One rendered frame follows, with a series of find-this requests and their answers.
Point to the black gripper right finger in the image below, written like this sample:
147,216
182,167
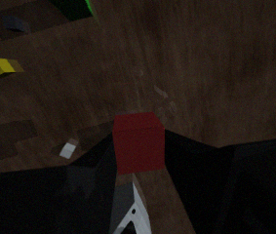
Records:
205,176

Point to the green block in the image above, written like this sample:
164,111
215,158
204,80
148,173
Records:
66,5
79,13

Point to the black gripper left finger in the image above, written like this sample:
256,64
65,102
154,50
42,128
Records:
84,190

